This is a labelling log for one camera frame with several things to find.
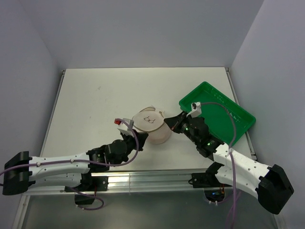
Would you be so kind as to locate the aluminium mounting rail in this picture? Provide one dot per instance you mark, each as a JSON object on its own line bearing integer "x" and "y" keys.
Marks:
{"x": 135, "y": 181}

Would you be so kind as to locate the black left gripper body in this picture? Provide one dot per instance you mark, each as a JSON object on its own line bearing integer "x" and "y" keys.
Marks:
{"x": 130, "y": 141}

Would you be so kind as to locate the round mesh laundry bag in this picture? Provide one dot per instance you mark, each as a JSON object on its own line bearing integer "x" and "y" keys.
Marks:
{"x": 150, "y": 120}

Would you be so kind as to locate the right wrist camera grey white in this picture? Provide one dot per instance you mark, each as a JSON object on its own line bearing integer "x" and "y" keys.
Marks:
{"x": 195, "y": 110}

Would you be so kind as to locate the green plastic tray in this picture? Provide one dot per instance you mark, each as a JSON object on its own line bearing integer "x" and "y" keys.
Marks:
{"x": 216, "y": 114}

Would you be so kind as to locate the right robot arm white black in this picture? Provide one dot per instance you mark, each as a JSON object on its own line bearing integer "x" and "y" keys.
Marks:
{"x": 268, "y": 184}

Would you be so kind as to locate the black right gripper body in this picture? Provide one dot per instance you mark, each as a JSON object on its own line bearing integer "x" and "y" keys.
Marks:
{"x": 185, "y": 128}

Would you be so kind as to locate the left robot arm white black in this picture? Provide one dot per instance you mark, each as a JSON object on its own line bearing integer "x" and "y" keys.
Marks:
{"x": 24, "y": 171}

